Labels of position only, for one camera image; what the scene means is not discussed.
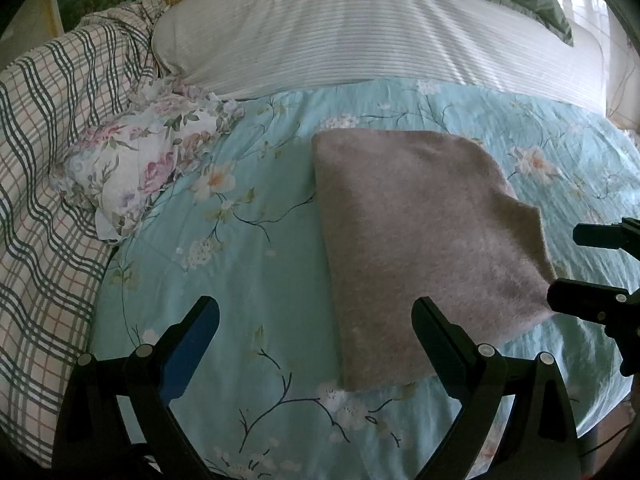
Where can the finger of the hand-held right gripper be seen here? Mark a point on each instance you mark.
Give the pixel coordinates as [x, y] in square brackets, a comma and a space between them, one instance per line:
[600, 235]
[585, 300]

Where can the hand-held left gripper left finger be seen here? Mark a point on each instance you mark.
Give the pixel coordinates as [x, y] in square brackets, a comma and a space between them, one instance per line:
[187, 350]

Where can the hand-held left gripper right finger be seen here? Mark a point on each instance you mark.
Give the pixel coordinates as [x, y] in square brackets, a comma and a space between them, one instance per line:
[442, 350]

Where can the white striped pillow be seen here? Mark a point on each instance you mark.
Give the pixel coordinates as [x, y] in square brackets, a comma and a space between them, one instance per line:
[350, 30]

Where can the mauve knit garment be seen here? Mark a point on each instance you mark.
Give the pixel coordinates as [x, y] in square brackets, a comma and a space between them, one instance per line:
[410, 230]

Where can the teal floral bed sheet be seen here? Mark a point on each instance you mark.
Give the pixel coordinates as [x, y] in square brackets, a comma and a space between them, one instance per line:
[260, 280]

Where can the plaid quilt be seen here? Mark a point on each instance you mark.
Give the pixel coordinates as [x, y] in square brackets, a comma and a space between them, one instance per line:
[45, 160]

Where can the floral pillow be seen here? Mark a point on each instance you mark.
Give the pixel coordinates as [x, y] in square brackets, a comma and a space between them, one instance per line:
[145, 160]

